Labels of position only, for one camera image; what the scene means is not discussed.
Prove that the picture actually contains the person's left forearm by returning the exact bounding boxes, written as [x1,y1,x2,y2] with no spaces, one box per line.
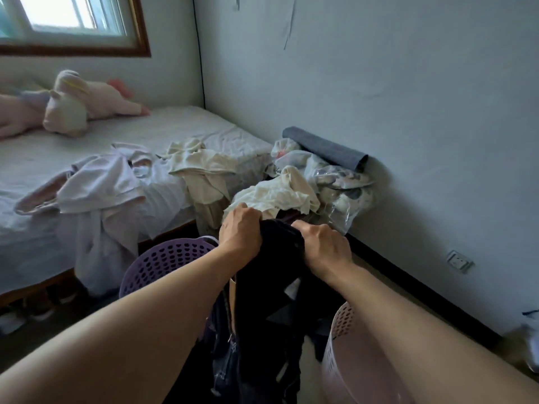
[0,247,246,404]

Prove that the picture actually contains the purple plastic laundry basket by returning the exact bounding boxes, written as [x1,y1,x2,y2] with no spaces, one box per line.
[119,235,220,345]

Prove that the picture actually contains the clear plastic bag of clothes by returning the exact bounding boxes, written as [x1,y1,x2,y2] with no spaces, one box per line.
[315,186,376,237]
[291,150,375,190]
[269,138,305,164]

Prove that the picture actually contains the white plastic bag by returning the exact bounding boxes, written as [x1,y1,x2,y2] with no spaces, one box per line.
[516,310,539,373]

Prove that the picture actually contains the pink plastic laundry basket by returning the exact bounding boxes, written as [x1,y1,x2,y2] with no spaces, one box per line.
[321,301,417,404]

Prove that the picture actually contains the pale lilac garment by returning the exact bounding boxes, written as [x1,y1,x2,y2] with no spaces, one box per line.
[14,143,157,286]

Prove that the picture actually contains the bed with white sheet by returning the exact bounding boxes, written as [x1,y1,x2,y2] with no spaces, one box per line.
[0,106,274,308]

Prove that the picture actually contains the black cable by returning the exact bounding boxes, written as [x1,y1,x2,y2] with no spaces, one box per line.
[193,0,207,110]

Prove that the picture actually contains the person's right hand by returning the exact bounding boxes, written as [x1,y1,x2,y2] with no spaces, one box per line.
[291,220,355,287]

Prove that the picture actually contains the person's right forearm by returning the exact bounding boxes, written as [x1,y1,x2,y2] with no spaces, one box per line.
[325,265,539,404]

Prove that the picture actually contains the shoes under bed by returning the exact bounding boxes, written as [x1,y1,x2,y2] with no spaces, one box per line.
[0,286,81,336]

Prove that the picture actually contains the dark blue jeans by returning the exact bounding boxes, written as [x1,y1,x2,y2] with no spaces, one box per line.
[201,286,253,404]

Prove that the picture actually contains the person's left hand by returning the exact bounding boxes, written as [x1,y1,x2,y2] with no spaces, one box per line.
[218,204,264,268]

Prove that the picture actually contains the pink plush toy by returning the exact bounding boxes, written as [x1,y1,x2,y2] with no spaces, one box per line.
[0,90,50,141]

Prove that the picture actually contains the grey rolled towel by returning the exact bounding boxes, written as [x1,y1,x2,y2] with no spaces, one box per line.
[282,126,369,173]

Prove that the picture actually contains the white and pink plush unicorn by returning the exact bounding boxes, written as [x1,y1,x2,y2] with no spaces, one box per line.
[42,70,151,138]

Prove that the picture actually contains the window with wooden frame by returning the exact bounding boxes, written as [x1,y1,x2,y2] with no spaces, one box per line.
[0,0,151,58]

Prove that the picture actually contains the black garment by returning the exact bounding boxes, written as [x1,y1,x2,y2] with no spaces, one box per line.
[227,219,351,404]

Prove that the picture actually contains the cream garment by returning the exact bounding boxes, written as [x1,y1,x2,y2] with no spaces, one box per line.
[222,166,321,225]
[157,139,240,236]

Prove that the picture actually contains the white wall socket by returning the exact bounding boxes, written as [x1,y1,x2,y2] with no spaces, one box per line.
[446,250,475,274]

